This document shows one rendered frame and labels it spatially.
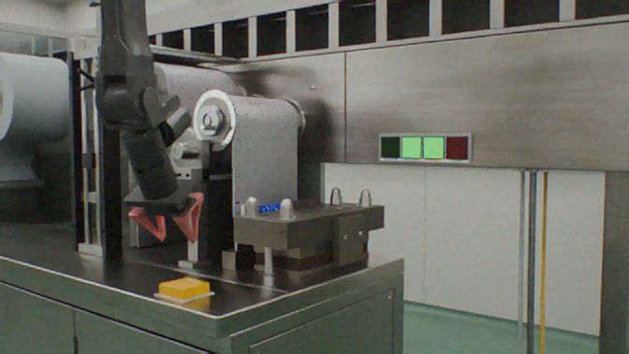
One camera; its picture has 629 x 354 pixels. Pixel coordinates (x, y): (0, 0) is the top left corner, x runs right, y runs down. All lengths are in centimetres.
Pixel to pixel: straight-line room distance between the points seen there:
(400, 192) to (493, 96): 283
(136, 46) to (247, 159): 63
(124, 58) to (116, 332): 69
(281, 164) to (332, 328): 45
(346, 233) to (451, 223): 267
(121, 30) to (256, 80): 97
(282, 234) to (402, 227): 298
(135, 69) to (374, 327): 90
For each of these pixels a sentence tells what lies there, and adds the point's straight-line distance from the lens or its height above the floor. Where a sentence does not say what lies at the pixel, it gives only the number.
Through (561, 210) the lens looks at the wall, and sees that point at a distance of 376.
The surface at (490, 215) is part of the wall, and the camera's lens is 390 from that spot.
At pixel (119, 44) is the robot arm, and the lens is 85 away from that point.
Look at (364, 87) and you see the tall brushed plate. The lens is 154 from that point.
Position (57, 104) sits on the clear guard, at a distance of 230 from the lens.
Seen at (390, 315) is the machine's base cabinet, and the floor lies 76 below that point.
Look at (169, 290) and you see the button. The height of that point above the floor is 92.
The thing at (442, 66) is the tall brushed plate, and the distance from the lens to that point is 144.
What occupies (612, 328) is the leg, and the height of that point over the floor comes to 77.
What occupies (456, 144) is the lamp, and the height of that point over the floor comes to 119.
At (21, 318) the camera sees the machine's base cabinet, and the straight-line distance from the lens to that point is 173.
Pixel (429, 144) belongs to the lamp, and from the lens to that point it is 143.
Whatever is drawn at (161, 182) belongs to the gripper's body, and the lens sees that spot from 90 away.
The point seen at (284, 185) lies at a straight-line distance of 151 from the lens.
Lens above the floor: 121
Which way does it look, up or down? 4 degrees down
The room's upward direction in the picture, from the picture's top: straight up
